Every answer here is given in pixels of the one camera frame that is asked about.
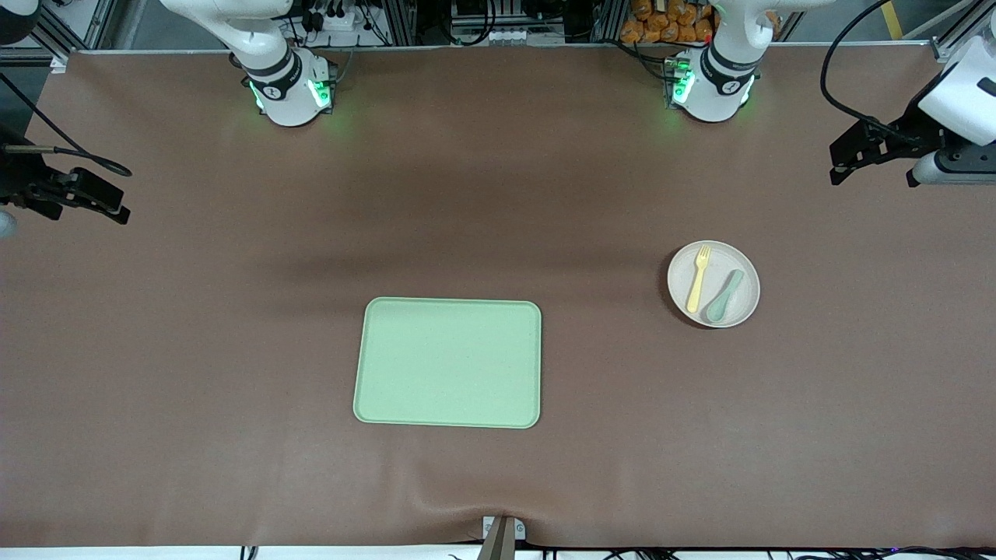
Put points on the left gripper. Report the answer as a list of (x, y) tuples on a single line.
[(912, 130)]

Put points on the cream round plate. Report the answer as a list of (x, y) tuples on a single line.
[(727, 260)]

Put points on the yellow plastic fork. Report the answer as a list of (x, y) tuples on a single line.
[(698, 281)]

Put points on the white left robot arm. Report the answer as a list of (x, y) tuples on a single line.
[(712, 93)]

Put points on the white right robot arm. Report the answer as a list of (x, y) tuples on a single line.
[(284, 97)]

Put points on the grey-green plastic spoon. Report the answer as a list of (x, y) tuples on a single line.
[(725, 297)]

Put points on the orange round items bag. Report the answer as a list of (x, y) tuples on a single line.
[(669, 22)]

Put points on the white power strip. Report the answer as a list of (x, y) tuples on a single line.
[(334, 19)]

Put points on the brown table mat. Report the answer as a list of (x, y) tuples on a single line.
[(467, 194)]

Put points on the light green rectangular tray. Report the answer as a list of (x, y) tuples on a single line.
[(447, 364)]

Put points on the white connector strip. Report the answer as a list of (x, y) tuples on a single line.
[(490, 35)]

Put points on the aluminium frame profile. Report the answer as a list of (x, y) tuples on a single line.
[(66, 27), (957, 31)]

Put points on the metal table clamp bracket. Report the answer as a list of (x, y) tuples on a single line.
[(502, 537)]

